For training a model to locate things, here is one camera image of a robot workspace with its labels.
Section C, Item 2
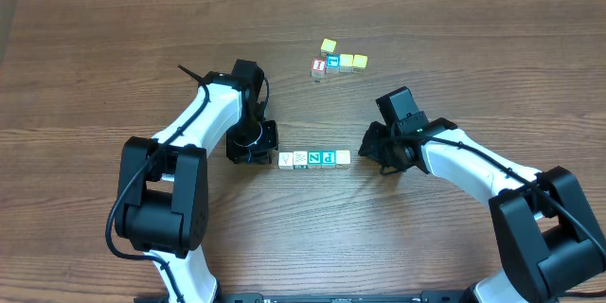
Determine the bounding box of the plain white wooden block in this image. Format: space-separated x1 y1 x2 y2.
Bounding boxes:
278 151 294 169

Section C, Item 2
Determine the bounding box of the white patterned block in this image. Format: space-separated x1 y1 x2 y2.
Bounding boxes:
293 151 309 169

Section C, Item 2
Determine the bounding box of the green Z block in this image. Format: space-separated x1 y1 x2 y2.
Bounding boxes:
307 151 322 169

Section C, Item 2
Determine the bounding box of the blue P block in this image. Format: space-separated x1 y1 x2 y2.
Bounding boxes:
321 151 336 169

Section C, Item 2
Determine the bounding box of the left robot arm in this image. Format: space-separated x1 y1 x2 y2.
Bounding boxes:
104 60 278 302

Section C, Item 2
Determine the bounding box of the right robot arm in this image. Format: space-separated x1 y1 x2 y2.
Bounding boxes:
358 87 605 302

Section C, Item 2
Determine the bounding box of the yellow block right row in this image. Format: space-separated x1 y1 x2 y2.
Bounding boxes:
352 54 368 74

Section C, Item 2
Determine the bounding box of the yellow block row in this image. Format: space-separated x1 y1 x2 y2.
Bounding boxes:
339 53 354 73
352 54 368 74

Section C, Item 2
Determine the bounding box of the yellow block middle row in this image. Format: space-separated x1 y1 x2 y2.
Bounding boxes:
339 53 354 73

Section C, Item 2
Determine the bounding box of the red letter block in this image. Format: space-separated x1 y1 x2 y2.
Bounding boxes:
311 59 326 79

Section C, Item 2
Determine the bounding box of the blue letter block in row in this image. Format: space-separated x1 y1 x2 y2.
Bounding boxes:
326 55 340 74

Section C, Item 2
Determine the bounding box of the yellow block top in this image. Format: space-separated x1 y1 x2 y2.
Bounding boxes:
320 38 337 58

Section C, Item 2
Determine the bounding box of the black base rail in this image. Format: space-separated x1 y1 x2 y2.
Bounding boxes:
207 291 558 303

